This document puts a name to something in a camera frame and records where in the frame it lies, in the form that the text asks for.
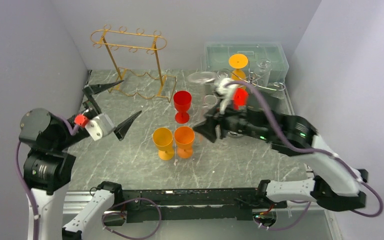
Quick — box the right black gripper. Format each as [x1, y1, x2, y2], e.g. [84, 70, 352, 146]
[192, 95, 269, 142]

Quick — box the red goblet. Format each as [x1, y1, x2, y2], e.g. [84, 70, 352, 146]
[232, 87, 249, 110]
[173, 90, 192, 124]

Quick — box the tall clear flute glass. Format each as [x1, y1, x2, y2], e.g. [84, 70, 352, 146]
[186, 71, 216, 142]

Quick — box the clear stemless glass front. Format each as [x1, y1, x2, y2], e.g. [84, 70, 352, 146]
[215, 68, 232, 82]

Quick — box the silver wire glass rack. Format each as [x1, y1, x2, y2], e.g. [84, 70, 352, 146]
[225, 67, 286, 138]

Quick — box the yellow goblet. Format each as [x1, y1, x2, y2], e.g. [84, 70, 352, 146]
[228, 53, 249, 81]
[152, 127, 175, 161]

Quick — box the clear ribbed wine glass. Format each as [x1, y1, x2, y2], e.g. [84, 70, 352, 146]
[254, 58, 272, 81]

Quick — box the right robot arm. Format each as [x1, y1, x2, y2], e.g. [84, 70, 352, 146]
[192, 108, 368, 212]

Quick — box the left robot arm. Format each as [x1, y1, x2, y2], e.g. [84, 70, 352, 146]
[16, 82, 139, 240]

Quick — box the orange goblet centre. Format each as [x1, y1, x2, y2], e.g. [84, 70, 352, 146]
[174, 126, 195, 159]

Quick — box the red goblet back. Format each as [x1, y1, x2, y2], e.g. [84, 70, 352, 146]
[173, 90, 192, 124]

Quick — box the clear plastic storage box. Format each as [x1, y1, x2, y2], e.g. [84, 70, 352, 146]
[201, 42, 289, 94]

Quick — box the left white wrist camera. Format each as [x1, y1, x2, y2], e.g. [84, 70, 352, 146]
[84, 113, 115, 141]

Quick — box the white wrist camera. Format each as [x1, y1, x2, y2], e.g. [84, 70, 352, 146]
[84, 113, 115, 141]
[214, 77, 240, 115]

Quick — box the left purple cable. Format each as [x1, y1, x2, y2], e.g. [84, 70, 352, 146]
[14, 114, 162, 240]

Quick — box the purple cable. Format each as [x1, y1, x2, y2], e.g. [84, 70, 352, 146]
[14, 114, 162, 240]
[223, 80, 384, 232]

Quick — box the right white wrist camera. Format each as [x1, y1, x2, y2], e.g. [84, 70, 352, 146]
[214, 77, 240, 115]

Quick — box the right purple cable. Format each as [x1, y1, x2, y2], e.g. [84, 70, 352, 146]
[223, 80, 384, 232]

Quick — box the gold wire glass rack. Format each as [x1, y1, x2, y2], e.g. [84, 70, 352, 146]
[89, 24, 178, 103]

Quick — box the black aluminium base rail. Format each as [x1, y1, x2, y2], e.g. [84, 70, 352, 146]
[104, 188, 305, 226]

